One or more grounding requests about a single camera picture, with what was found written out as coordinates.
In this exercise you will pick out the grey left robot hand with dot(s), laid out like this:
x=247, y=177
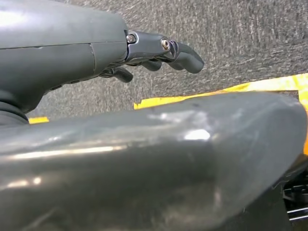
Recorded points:
x=144, y=165

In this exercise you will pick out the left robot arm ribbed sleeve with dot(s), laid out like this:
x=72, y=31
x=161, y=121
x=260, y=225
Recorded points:
x=9, y=114

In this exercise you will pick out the black robot foot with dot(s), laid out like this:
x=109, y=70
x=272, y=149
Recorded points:
x=296, y=197

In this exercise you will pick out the yellow floor tape square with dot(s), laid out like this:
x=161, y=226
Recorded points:
x=264, y=85

